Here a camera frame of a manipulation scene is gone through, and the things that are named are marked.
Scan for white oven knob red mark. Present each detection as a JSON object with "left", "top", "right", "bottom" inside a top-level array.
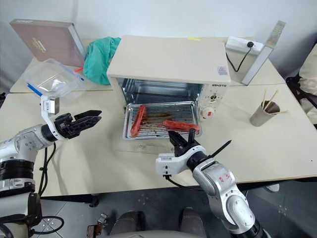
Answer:
[{"left": 202, "top": 106, "right": 215, "bottom": 120}]

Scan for beige fabric bundle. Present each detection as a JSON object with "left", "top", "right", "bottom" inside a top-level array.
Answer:
[{"left": 298, "top": 44, "right": 317, "bottom": 125}]

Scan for dark grey rounded shape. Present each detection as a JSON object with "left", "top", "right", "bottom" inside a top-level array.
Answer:
[
  {"left": 115, "top": 210, "right": 147, "bottom": 238},
  {"left": 177, "top": 206, "right": 207, "bottom": 238}
]

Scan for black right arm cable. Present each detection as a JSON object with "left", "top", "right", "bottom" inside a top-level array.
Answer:
[{"left": 162, "top": 174, "right": 204, "bottom": 192}]

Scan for black plug with cable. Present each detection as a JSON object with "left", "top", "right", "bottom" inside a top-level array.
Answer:
[{"left": 225, "top": 41, "right": 256, "bottom": 73}]

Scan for brown hardcover book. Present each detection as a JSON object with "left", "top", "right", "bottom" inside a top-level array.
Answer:
[{"left": 9, "top": 18, "right": 86, "bottom": 68}]

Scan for white power strip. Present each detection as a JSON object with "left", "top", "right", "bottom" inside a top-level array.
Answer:
[{"left": 225, "top": 36, "right": 264, "bottom": 53}]

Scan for white shoe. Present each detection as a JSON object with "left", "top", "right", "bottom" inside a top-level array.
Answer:
[{"left": 262, "top": 183, "right": 281, "bottom": 193}]

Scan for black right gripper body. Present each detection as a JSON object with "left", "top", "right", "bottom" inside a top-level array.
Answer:
[{"left": 173, "top": 138, "right": 199, "bottom": 158}]

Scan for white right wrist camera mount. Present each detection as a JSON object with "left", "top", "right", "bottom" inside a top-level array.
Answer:
[{"left": 156, "top": 145, "right": 207, "bottom": 177}]

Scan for rusty metal clamp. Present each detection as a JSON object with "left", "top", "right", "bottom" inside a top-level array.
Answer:
[{"left": 86, "top": 212, "right": 110, "bottom": 238}]

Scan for black cable tie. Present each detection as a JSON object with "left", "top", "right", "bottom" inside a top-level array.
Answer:
[{"left": 210, "top": 139, "right": 233, "bottom": 159}]

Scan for straight red sausage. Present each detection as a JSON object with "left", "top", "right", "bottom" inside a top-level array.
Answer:
[{"left": 162, "top": 119, "right": 201, "bottom": 134}]

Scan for cream toaster oven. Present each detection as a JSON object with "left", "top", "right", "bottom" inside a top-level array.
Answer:
[{"left": 106, "top": 35, "right": 231, "bottom": 122}]

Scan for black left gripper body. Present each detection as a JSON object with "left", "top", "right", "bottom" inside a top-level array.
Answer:
[{"left": 53, "top": 113, "right": 82, "bottom": 140}]

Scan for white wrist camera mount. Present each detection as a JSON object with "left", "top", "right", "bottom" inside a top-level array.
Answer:
[
  {"left": 156, "top": 145, "right": 207, "bottom": 177},
  {"left": 40, "top": 95, "right": 61, "bottom": 141}
]

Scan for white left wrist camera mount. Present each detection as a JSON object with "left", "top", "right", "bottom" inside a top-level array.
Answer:
[{"left": 40, "top": 95, "right": 61, "bottom": 141}]

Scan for metal baking tray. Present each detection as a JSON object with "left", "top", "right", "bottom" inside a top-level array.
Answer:
[{"left": 122, "top": 101, "right": 203, "bottom": 142}]

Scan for black chair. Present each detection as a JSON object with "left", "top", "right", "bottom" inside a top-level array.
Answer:
[{"left": 285, "top": 76, "right": 317, "bottom": 110}]

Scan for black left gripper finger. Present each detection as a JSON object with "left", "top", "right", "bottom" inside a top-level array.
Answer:
[
  {"left": 76, "top": 116, "right": 103, "bottom": 132},
  {"left": 74, "top": 109, "right": 103, "bottom": 120}
]

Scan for metal cup with chopsticks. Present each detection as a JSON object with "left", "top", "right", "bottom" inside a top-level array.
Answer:
[{"left": 249, "top": 100, "right": 281, "bottom": 127}]

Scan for green cloth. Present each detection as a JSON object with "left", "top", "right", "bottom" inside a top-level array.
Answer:
[{"left": 83, "top": 36, "right": 122, "bottom": 86}]

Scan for curved red sausage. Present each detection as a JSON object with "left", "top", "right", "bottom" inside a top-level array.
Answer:
[{"left": 130, "top": 104, "right": 148, "bottom": 138}]

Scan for clear plastic container blue clips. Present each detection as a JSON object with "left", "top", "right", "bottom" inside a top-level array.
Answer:
[{"left": 21, "top": 58, "right": 86, "bottom": 99}]

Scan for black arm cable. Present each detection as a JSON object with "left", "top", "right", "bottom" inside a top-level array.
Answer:
[
  {"left": 162, "top": 174, "right": 204, "bottom": 192},
  {"left": 36, "top": 141, "right": 57, "bottom": 197}
]

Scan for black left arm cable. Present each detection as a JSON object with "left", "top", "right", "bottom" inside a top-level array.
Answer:
[{"left": 36, "top": 141, "right": 57, "bottom": 197}]

